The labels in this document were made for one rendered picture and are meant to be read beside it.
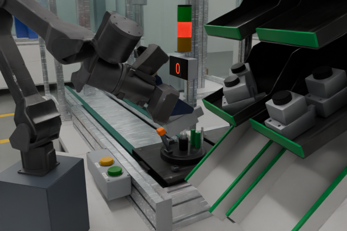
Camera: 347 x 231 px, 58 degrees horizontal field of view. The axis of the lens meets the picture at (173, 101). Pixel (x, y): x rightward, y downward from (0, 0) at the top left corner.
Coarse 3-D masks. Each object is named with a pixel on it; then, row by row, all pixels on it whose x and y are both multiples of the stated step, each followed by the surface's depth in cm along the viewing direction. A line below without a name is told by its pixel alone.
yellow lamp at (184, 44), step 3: (177, 39) 108; (180, 39) 106; (183, 39) 106; (186, 39) 106; (189, 39) 106; (177, 42) 108; (180, 42) 106; (183, 42) 106; (186, 42) 106; (189, 42) 107; (177, 45) 108; (180, 45) 107; (183, 45) 106; (186, 45) 106; (189, 45) 107; (177, 48) 108; (180, 48) 107; (183, 48) 107; (186, 48) 107; (189, 48) 107; (180, 51) 107; (183, 51) 107; (186, 51) 107; (189, 51) 107
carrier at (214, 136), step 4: (224, 128) 117; (228, 128) 117; (208, 132) 114; (212, 132) 114; (216, 132) 114; (220, 132) 114; (224, 132) 114; (204, 136) 110; (208, 136) 110; (212, 136) 110; (216, 136) 110; (220, 136) 110; (204, 140) 109; (208, 140) 107; (212, 140) 106; (216, 140) 106; (212, 144) 105
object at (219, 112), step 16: (256, 48) 70; (272, 48) 71; (288, 48) 73; (304, 48) 59; (256, 64) 71; (272, 64) 73; (288, 64) 58; (304, 64) 60; (256, 80) 70; (272, 80) 67; (288, 80) 59; (208, 96) 69; (224, 112) 60; (240, 112) 58; (256, 112) 59
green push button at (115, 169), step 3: (111, 168) 87; (114, 168) 87; (117, 168) 87; (120, 168) 87; (108, 171) 86; (111, 171) 86; (114, 171) 86; (117, 171) 86; (120, 171) 86; (108, 174) 86; (111, 174) 85; (114, 174) 85; (117, 174) 85
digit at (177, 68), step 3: (174, 60) 111; (177, 60) 109; (180, 60) 107; (174, 63) 111; (177, 63) 109; (180, 63) 108; (174, 66) 112; (177, 66) 110; (180, 66) 108; (174, 69) 112; (177, 69) 110; (180, 69) 108; (174, 72) 112; (177, 72) 110; (180, 72) 108; (177, 75) 111; (180, 75) 109
